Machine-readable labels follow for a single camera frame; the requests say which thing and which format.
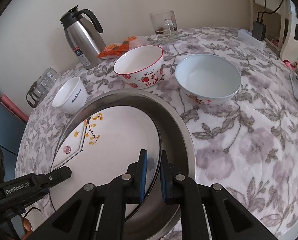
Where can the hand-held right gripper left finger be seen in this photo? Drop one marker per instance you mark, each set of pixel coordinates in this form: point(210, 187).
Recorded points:
point(144, 175)

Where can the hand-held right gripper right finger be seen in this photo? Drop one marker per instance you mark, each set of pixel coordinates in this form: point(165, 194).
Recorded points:
point(162, 177)

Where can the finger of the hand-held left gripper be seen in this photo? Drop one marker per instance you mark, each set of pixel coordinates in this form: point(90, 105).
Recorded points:
point(59, 175)

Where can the stainless steel plate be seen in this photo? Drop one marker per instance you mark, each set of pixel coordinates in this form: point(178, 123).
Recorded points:
point(174, 140)

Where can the black rim ginkgo plate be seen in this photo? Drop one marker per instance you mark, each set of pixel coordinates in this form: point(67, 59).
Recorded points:
point(121, 130)

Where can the strawberry print bowl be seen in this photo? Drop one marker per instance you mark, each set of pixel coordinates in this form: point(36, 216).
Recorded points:
point(144, 80)

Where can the light blue bowl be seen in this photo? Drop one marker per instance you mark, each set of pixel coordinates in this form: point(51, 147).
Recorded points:
point(206, 77)

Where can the person's left hand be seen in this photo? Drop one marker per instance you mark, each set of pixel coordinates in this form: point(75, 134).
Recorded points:
point(27, 226)

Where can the blue board pink edge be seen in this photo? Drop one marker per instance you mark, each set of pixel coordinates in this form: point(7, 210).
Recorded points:
point(6, 130)

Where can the small white bowl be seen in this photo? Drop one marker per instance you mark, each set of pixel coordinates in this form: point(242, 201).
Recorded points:
point(69, 100)

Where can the grey floral tablecloth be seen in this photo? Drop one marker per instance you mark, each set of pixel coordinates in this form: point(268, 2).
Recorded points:
point(238, 155)

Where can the black cup holder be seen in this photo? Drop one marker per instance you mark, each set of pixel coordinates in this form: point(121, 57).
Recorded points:
point(30, 97)

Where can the clear glass cup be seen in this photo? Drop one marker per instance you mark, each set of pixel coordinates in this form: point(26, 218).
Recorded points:
point(51, 75)
point(42, 88)

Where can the orange snack packet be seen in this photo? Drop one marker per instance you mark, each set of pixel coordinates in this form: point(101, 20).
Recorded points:
point(111, 51)
point(130, 41)

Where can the stainless steel thermos jug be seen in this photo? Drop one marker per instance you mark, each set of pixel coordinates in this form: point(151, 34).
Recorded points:
point(81, 35)

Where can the clear glass mug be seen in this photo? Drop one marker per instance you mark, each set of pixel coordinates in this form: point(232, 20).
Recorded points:
point(161, 27)

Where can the white phone stand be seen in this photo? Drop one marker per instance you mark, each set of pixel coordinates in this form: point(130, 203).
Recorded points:
point(296, 87)

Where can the white power strip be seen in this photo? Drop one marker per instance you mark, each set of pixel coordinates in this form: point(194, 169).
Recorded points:
point(246, 36)

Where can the red knitted item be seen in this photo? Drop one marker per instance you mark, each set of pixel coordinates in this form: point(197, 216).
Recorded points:
point(287, 63)

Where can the white cutout shelf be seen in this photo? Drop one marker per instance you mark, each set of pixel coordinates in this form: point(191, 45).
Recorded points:
point(288, 37)

